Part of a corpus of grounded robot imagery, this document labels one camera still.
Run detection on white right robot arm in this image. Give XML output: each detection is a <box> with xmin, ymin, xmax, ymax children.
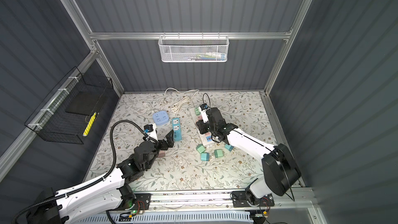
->
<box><xmin>199</xmin><ymin>103</ymin><xmax>301</xmax><ymax>201</ymax></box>

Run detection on teal charger plug front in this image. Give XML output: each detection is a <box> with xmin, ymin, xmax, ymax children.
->
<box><xmin>201</xmin><ymin>152</ymin><xmax>210</xmax><ymax>161</ymax></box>

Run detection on teal charger plug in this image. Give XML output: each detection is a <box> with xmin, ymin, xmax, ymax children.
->
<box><xmin>201</xmin><ymin>152</ymin><xmax>210</xmax><ymax>161</ymax></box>
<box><xmin>224</xmin><ymin>144</ymin><xmax>234</xmax><ymax>152</ymax></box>

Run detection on pink USB charger plug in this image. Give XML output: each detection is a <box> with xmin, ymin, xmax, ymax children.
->
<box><xmin>158</xmin><ymin>150</ymin><xmax>166</xmax><ymax>158</ymax></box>

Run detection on black wire wall basket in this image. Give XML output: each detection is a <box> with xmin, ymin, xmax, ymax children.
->
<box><xmin>24</xmin><ymin>69</ymin><xmax>114</xmax><ymax>145</ymax></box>

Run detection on teal charger plug right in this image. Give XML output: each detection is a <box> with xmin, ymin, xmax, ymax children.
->
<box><xmin>224</xmin><ymin>144</ymin><xmax>234</xmax><ymax>152</ymax></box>

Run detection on light blue round socket hub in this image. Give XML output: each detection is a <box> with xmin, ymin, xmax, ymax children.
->
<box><xmin>152</xmin><ymin>110</ymin><xmax>170</xmax><ymax>126</ymax></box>

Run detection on black corrugated cable conduit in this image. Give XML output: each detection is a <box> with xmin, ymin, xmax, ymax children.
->
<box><xmin>10</xmin><ymin>119</ymin><xmax>148</xmax><ymax>224</ymax></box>

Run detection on teal tower power strip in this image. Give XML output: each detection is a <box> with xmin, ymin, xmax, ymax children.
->
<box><xmin>172</xmin><ymin>118</ymin><xmax>182</xmax><ymax>142</ymax></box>

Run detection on white multicolour power strip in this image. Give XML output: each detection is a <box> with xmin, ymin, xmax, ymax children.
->
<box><xmin>189</xmin><ymin>107</ymin><xmax>215</xmax><ymax>148</ymax></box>

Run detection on white wire mesh basket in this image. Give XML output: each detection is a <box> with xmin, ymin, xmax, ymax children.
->
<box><xmin>158</xmin><ymin>36</ymin><xmax>230</xmax><ymax>63</ymax></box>

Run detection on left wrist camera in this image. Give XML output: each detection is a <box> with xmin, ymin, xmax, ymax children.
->
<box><xmin>144</xmin><ymin>123</ymin><xmax>158</xmax><ymax>141</ymax></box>

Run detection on white bundled power cables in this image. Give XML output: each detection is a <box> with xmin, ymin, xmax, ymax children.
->
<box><xmin>142</xmin><ymin>88</ymin><xmax>200</xmax><ymax>117</ymax></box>

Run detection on green charger plug front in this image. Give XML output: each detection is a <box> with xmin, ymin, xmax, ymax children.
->
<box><xmin>214</xmin><ymin>149</ymin><xmax>224</xmax><ymax>158</ymax></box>

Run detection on yellow marker pen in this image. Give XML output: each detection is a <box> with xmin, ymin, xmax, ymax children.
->
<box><xmin>83</xmin><ymin>112</ymin><xmax>97</xmax><ymax>137</ymax></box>

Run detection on green USB charger plug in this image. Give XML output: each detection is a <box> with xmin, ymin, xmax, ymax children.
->
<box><xmin>194</xmin><ymin>107</ymin><xmax>201</xmax><ymax>116</ymax></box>

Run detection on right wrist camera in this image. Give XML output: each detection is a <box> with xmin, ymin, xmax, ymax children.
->
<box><xmin>199</xmin><ymin>103</ymin><xmax>209</xmax><ymax>123</ymax></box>

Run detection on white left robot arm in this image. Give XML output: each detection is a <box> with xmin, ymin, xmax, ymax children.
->
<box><xmin>26</xmin><ymin>126</ymin><xmax>175</xmax><ymax>224</ymax></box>

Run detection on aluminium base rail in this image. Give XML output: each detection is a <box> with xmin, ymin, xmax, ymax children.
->
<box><xmin>145</xmin><ymin>187</ymin><xmax>318</xmax><ymax>213</ymax></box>

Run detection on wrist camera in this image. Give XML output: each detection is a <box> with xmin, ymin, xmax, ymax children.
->
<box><xmin>144</xmin><ymin>123</ymin><xmax>158</xmax><ymax>141</ymax></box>
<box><xmin>199</xmin><ymin>103</ymin><xmax>209</xmax><ymax>123</ymax></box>

